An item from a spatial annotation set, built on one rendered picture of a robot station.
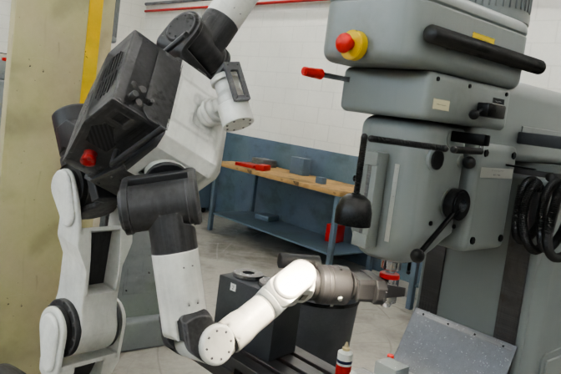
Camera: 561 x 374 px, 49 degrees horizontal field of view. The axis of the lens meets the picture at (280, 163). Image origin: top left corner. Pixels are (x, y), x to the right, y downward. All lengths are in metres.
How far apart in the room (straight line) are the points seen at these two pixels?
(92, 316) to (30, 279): 1.29
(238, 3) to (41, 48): 1.38
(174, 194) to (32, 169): 1.64
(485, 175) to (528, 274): 0.34
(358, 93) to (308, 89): 6.34
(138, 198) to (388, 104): 0.55
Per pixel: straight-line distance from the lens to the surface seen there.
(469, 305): 1.81
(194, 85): 1.35
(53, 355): 1.63
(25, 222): 2.80
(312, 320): 3.36
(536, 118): 1.70
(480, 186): 1.48
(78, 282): 1.59
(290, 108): 7.90
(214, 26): 1.47
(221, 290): 1.83
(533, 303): 1.74
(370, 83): 1.36
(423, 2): 1.24
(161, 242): 1.18
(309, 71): 1.30
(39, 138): 2.75
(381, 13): 1.25
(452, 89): 1.33
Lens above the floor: 1.61
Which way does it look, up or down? 5 degrees down
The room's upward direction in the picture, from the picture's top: 7 degrees clockwise
